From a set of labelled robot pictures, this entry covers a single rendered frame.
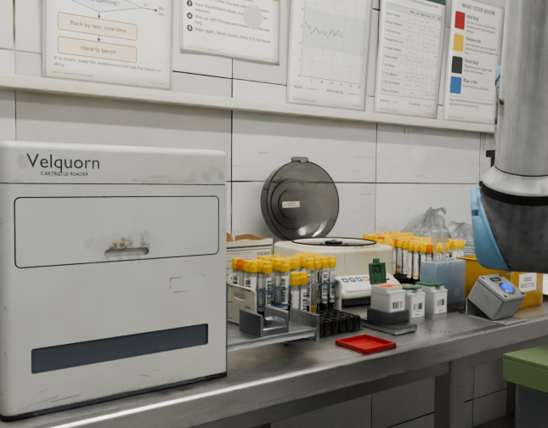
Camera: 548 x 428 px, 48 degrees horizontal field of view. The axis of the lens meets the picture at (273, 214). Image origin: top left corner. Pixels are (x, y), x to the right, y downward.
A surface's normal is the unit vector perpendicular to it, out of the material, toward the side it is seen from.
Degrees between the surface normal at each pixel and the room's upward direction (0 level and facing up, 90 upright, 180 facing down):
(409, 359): 90
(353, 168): 90
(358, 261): 90
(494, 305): 90
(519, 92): 107
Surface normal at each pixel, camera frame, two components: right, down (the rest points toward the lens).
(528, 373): -0.80, 0.02
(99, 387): 0.59, 0.04
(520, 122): -0.63, 0.34
